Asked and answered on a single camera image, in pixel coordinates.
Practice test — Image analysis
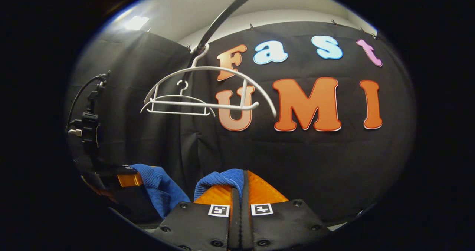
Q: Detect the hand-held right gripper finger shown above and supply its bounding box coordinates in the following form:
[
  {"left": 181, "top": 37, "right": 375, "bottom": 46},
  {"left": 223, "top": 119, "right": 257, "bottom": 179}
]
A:
[
  {"left": 154, "top": 184, "right": 242, "bottom": 251},
  {"left": 242, "top": 171, "right": 331, "bottom": 251}
]

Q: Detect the blue corduroy jacket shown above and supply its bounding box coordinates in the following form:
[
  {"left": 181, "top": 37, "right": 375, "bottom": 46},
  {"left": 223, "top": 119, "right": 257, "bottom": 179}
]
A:
[{"left": 130, "top": 164, "right": 245, "bottom": 219}]

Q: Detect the white plastic hanger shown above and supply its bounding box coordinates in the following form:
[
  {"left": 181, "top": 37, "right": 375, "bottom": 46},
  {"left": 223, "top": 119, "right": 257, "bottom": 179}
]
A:
[
  {"left": 144, "top": 43, "right": 277, "bottom": 119},
  {"left": 140, "top": 80, "right": 216, "bottom": 117}
]

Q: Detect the black clothes rack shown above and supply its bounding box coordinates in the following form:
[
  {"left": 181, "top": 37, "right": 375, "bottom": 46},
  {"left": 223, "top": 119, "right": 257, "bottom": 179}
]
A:
[{"left": 187, "top": 0, "right": 288, "bottom": 70}]

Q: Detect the black backdrop cloth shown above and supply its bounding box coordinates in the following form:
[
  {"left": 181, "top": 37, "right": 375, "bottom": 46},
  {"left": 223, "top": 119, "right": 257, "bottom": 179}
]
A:
[{"left": 67, "top": 20, "right": 416, "bottom": 225}]

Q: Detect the small ceiling light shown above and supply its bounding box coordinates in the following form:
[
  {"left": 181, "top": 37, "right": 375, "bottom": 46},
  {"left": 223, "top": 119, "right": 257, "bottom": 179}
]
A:
[{"left": 124, "top": 16, "right": 150, "bottom": 31}]

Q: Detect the row of black backdrop clips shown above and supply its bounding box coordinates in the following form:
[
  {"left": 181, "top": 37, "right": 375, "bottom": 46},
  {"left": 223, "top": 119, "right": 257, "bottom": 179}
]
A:
[{"left": 147, "top": 19, "right": 380, "bottom": 52}]

